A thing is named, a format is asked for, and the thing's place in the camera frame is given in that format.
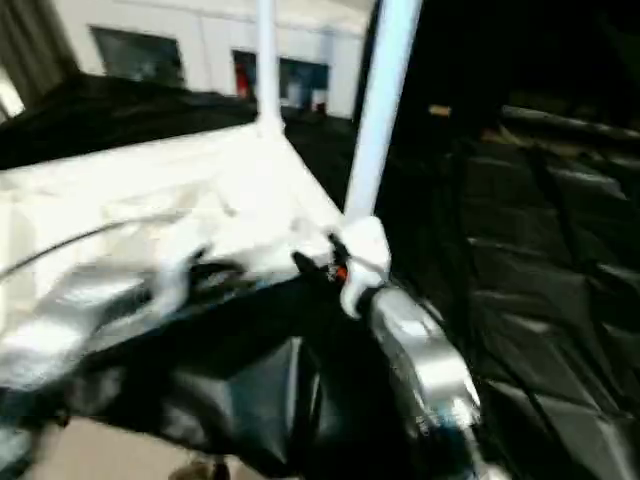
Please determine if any white plastic table top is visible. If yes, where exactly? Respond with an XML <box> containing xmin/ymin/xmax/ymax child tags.
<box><xmin>0</xmin><ymin>125</ymin><xmax>351</xmax><ymax>331</ymax></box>

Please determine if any small red bottle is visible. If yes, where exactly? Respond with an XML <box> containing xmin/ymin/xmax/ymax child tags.
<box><xmin>237</xmin><ymin>55</ymin><xmax>252</xmax><ymax>99</ymax></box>

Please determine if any black plastic mat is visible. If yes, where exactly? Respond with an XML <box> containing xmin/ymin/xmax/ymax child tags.
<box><xmin>0</xmin><ymin>75</ymin><xmax>640</xmax><ymax>480</ymax></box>

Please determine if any white glass-door cabinet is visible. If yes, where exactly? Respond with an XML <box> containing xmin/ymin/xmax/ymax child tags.
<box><xmin>55</xmin><ymin>0</ymin><xmax>371</xmax><ymax>119</ymax></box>

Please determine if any grey curtain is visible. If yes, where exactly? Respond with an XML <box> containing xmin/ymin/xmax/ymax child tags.
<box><xmin>0</xmin><ymin>0</ymin><xmax>81</xmax><ymax>111</ymax></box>

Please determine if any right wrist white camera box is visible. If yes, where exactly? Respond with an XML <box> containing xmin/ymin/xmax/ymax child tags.
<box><xmin>338</xmin><ymin>215</ymin><xmax>393</xmax><ymax>319</ymax></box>

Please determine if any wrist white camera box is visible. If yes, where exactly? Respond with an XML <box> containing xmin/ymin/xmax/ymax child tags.
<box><xmin>338</xmin><ymin>215</ymin><xmax>393</xmax><ymax>319</ymax></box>
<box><xmin>140</xmin><ymin>215</ymin><xmax>216</xmax><ymax>311</ymax></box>

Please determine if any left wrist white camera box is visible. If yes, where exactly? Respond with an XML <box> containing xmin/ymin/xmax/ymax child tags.
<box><xmin>140</xmin><ymin>215</ymin><xmax>216</xmax><ymax>311</ymax></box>

